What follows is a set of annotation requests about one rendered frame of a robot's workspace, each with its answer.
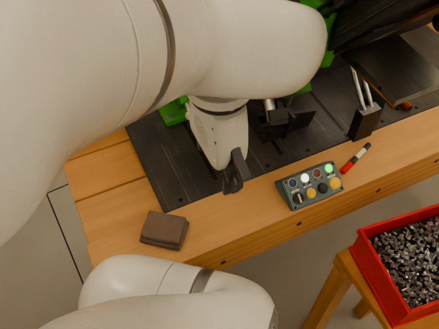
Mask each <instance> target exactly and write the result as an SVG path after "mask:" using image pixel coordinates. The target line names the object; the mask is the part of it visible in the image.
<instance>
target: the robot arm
mask: <svg viewBox="0 0 439 329"><path fill-rule="evenodd" d="M327 40H328V33H327V27H326V24H325V20H324V19H323V16H322V15H321V14H320V13H319V12H318V11H317V10H316V9H314V8H312V7H309V6H307V5H303V4H300V3H296V2H293V1H288V0H0V247H2V246H3V245H4V244H5V243H7V242H8V241H9V240H10V239H11V238H12V237H13V235H15V233H17V232H18V231H19V230H20V229H21V228H22V227H23V226H24V225H25V224H26V223H27V222H28V220H29V219H30V218H31V216H32V215H33V214H34V213H35V212H36V210H37V208H38V207H39V206H40V204H41V202H42V201H43V200H44V198H45V196H46V194H47V192H48V191H49V189H50V188H51V186H52V184H53V182H54V180H55V179H56V177H57V175H58V174H59V172H60V170H61V169H62V168H63V166H64V164H65V163H66V162H67V161H68V160H69V158H70V157H71V156H72V155H73V154H75V153H76V152H78V151H80V150H81V149H84V148H86V147H87V146H89V145H91V144H93V143H95V142H96V141H98V140H100V139H102V138H104V137H106V136H108V135H110V134H112V133H114V132H116V131H118V130H120V129H122V128H124V127H125V126H127V125H129V124H131V123H133V122H135V121H137V120H139V119H140V118H143V117H144V116H146V115H148V114H150V113H152V112H153V111H155V110H157V109H158V108H161V107H162V106H164V105H166V104H168V103H170V102H171V101H173V100H175V99H177V98H178V97H181V96H182V95H187V96H188V98H189V124H190V127H191V130H192V132H193V134H194V135H195V137H196V139H197V148H198V150H199V151H204V154H205V155H206V157H207V159H208V160H209V162H210V164H211V165H212V166H213V167H214V168H215V169H216V170H223V173H224V176H225V177H223V181H222V193H223V194H224V195H228V194H230V193H231V194H234V193H237V192H239V190H241V189H242V188H243V184H244V182H245V181H248V180H250V179H251V178H252V177H251V175H250V172H249V170H248V167H247V165H246V162H245V159H246V156H247V152H248V113H247V107H246V103H247V102H248V101H249V99H275V98H279V97H285V96H288V95H291V94H293V93H295V92H297V91H298V90H300V89H302V88H303V87H304V86H305V85H306V84H307V83H308V82H309V81H310V80H311V79H312V78H313V77H314V75H315V73H316V72H317V70H318V69H319V68H320V66H321V62H322V60H323V58H324V56H325V49H326V45H327ZM231 165H235V168H236V171H234V172H232V173H230V172H229V167H228V166H231ZM38 329H278V312H277V311H276V307H275V305H274V302H273V300H272V298H271V297H270V294H269V293H268V292H267V291H266V290H265V289H264V288H263V287H262V286H260V285H258V284H257V283H255V282H253V281H251V280H249V279H246V278H244V277H240V276H238V275H234V274H229V273H225V272H220V271H217V270H211V269H208V268H202V267H199V266H193V265H190V264H184V263H181V262H175V261H172V260H167V259H163V258H157V257H151V256H147V255H137V254H124V255H116V256H113V257H110V258H108V259H106V260H104V261H102V262H101V263H100V264H98V265H97V266H96V267H95V268H94V270H93V271H92V272H91V273H90V274H89V276H88V278H87V279H86V280H85V281H84V284H83V287H82V290H81V293H80V297H79V301H78V310H77V311H73V312H72V313H69V314H66V315H64V316H61V317H58V318H56V319H54V320H52V321H50V322H49V323H47V324H45V325H44V326H41V327H40V328H38Z"/></svg>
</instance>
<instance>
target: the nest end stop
mask: <svg viewBox="0 0 439 329"><path fill-rule="evenodd" d="M286 123H289V120H288V119H281V120H277V121H270V122H266V123H261V124H260V126H261V128H264V127H271V126H274V125H283V124H286Z"/></svg>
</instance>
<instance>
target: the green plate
mask: <svg viewBox="0 0 439 329"><path fill-rule="evenodd" d="M324 2H325V0H301V1H300V4H303V5H307V6H309V7H312V8H314V9H316V10H317V8H318V7H319V6H320V5H321V4H323V3H324ZM328 8H330V7H328V6H326V7H325V8H323V9H322V10H321V11H319V13H320V14H322V13H323V12H325V11H326V10H327V9H328ZM337 14H338V13H337V11H336V12H331V13H329V14H328V15H326V16H325V17H324V18H323V19H324V20H325V24H326V27H327V33H328V40H327V45H326V49H325V56H324V58H323V60H322V62H321V66H320V68H325V67H330V65H331V63H332V61H333V59H334V57H335V55H333V53H334V50H333V51H330V52H328V51H327V48H328V45H329V43H328V41H329V37H330V34H331V28H332V25H333V23H334V20H335V18H336V16H337Z"/></svg>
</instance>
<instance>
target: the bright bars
mask: <svg viewBox="0 0 439 329"><path fill-rule="evenodd" d="M349 67H350V71H351V75H352V78H353V82H354V85H355V89H356V92H357V96H358V99H359V103H360V106H361V107H360V108H357V109H356V111H355V115H354V117H353V120H352V122H351V126H350V129H349V131H348V134H347V136H348V137H349V138H350V139H351V141H352V142H356V141H358V140H361V139H363V138H366V137H368V136H370V135H371V134H372V131H373V129H374V127H375V124H376V122H377V120H378V118H379V115H380V113H381V110H382V108H381V107H380V106H379V105H378V104H377V103H376V102H373V100H372V96H371V94H370V90H369V86H368V84H367V83H366V82H365V80H364V79H363V78H362V77H361V80H362V82H363V86H364V89H365V93H366V97H367V101H368V104H367V105H365V102H364V99H363V95H362V92H361V88H360V85H359V81H358V78H357V74H356V71H355V70H354V69H353V68H352V67H351V66H350V65H349Z"/></svg>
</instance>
